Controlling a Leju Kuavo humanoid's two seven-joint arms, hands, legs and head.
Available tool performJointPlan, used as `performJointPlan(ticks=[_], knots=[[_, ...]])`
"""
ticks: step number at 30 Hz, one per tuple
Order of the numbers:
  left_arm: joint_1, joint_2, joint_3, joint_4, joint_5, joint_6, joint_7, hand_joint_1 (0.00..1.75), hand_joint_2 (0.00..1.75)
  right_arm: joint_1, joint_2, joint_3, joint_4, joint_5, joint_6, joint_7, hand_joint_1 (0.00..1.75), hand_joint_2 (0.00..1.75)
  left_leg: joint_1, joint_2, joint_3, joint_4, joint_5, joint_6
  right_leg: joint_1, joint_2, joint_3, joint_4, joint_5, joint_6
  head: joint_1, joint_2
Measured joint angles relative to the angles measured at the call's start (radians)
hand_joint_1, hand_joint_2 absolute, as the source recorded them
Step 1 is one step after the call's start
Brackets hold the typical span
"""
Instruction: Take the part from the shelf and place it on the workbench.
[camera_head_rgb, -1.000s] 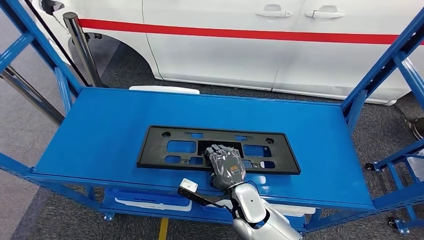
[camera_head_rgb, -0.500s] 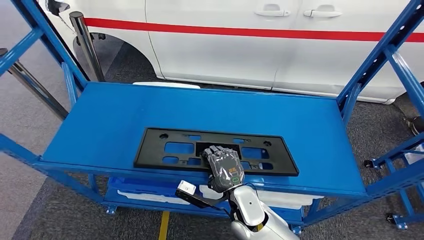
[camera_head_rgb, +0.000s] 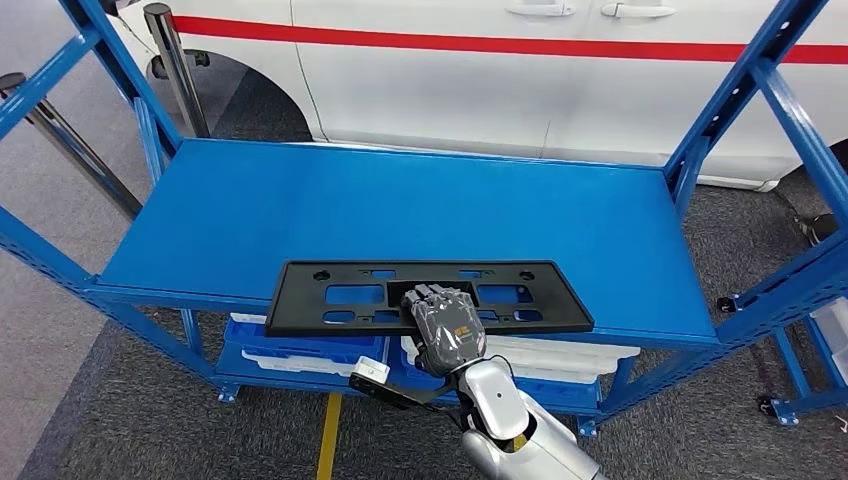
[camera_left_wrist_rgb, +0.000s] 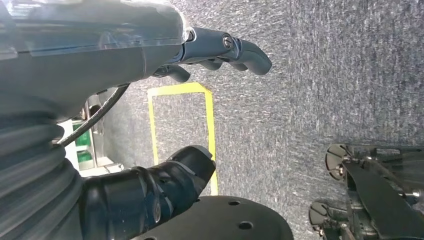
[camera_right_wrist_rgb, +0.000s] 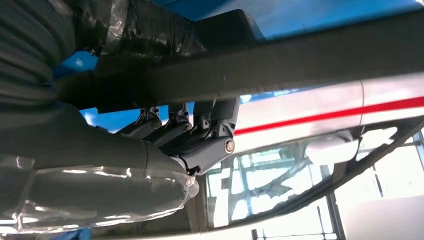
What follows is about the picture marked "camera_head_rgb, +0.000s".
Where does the black plastic plate bracket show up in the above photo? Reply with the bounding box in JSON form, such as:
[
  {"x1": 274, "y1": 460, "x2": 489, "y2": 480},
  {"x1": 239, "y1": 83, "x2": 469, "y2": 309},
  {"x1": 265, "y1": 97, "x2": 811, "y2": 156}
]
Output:
[{"x1": 264, "y1": 260, "x2": 596, "y2": 339}]

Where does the white car with red stripe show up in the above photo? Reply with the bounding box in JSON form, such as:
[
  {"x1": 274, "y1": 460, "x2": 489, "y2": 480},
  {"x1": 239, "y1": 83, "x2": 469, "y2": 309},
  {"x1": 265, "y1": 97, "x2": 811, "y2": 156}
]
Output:
[{"x1": 109, "y1": 0, "x2": 848, "y2": 193}]

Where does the blue plastic bin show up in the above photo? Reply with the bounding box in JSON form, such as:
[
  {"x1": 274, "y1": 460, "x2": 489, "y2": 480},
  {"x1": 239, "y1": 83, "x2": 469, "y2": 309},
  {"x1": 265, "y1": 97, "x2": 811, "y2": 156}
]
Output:
[{"x1": 223, "y1": 319, "x2": 390, "y2": 367}]

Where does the yellow floor tape square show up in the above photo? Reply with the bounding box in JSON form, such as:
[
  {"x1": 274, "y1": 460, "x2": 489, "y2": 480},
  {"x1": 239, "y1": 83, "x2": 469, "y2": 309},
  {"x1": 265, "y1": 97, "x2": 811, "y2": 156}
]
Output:
[{"x1": 316, "y1": 392, "x2": 344, "y2": 480}]

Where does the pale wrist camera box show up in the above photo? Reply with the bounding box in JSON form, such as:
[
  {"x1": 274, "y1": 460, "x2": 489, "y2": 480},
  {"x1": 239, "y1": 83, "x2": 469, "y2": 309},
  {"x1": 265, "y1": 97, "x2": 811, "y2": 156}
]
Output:
[{"x1": 352, "y1": 355, "x2": 392, "y2": 387}]

